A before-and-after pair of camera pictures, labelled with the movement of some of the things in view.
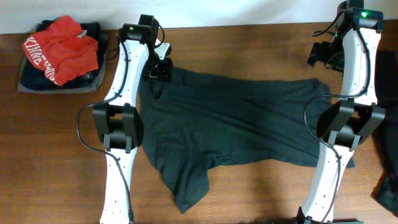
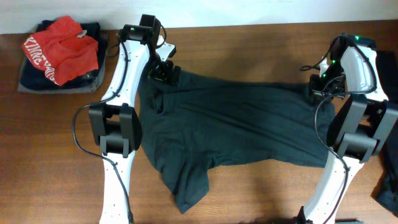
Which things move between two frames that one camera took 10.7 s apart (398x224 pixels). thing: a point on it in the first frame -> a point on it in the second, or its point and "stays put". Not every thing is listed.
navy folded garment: [32, 78] stays put
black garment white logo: [385, 190] stays put
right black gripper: [319, 53] -> [317, 92]
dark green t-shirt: [193, 122] stays put
